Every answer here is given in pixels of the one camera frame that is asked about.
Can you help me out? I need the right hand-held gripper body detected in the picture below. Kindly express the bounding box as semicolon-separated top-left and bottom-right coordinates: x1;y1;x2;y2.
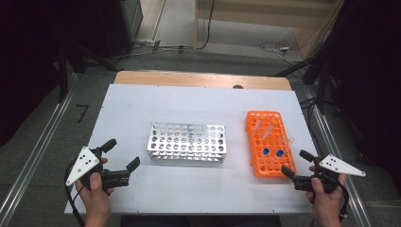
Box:
292;153;367;194

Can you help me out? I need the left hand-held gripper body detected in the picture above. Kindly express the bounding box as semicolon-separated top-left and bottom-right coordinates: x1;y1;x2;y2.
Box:
64;146;131;191

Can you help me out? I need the orange plastic tube rack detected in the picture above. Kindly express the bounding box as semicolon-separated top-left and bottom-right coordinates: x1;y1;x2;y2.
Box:
245;110;298;180

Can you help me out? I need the clear test tube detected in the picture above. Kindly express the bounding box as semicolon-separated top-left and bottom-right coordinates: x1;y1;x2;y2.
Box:
278;135;296;147

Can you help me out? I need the silver metal tube rack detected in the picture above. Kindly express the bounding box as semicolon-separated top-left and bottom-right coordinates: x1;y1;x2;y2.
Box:
147;121;228;165

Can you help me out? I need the person's right hand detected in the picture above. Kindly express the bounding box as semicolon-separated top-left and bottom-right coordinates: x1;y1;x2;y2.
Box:
305;166;348;218

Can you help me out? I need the person's left hand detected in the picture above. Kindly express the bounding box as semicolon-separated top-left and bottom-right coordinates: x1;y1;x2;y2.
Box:
75;171;114;218

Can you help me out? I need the black metal stand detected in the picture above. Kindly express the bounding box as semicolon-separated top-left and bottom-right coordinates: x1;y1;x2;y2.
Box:
268;55;337;115
56;39;122;104

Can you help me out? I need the white board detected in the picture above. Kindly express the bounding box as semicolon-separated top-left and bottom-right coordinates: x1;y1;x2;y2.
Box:
64;83;340;216

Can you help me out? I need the wooden table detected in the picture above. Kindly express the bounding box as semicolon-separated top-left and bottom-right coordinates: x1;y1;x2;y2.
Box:
113;70;293;92

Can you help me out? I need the dark cabinet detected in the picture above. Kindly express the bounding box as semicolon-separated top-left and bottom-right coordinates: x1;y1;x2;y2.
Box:
96;0;144;61

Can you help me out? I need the aluminium floor rail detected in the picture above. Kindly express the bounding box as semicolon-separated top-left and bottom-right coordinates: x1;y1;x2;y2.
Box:
0;73;79;221
305;90;374;227

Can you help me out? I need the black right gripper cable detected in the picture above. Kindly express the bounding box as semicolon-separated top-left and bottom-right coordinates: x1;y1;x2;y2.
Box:
338;183;351;222

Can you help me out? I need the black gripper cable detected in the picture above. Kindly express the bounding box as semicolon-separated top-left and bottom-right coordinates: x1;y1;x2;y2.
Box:
63;160;87;227
338;183;351;222

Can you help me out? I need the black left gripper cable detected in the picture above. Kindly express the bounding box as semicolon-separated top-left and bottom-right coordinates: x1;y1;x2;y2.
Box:
63;160;87;227

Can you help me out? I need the black floor cable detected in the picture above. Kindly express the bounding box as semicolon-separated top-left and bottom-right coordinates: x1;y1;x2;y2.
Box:
298;96;327;173

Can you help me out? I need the white floor cable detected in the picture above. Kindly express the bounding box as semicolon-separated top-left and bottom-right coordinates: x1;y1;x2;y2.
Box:
258;40;305;66

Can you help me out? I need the wooden wall panel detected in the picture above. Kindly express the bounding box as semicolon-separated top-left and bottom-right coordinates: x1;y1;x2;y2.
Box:
194;0;345;61

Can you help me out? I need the black hanging cable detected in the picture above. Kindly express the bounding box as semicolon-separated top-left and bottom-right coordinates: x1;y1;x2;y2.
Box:
196;0;217;51

